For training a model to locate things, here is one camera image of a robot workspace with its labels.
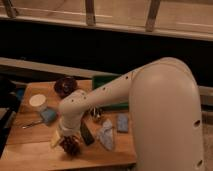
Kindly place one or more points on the wooden cutting board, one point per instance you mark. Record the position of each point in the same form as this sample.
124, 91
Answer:
29, 149

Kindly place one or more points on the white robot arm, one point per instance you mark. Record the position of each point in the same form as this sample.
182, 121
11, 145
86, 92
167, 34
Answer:
165, 108

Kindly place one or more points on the dark purple bowl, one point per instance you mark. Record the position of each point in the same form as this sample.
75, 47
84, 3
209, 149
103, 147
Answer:
65, 86

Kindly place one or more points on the dark red grape bunch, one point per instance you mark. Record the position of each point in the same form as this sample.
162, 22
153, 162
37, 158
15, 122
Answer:
71, 145

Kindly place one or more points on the white paper cup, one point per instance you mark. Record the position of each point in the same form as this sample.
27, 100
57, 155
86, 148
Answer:
38, 100

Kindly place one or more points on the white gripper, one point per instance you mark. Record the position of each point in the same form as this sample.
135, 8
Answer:
57, 137

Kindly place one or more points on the green plastic tray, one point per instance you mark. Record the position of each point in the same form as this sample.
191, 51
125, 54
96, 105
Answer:
100, 80

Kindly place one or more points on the small dark metallic object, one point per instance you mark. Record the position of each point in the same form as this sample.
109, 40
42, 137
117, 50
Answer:
96, 114

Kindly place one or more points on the metal spoon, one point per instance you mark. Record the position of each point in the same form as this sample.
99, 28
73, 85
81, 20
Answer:
32, 124

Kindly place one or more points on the black remote control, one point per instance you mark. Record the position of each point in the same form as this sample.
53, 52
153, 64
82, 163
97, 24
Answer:
86, 134

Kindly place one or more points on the light blue crumpled cloth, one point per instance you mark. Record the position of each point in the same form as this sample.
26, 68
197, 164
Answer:
105, 135

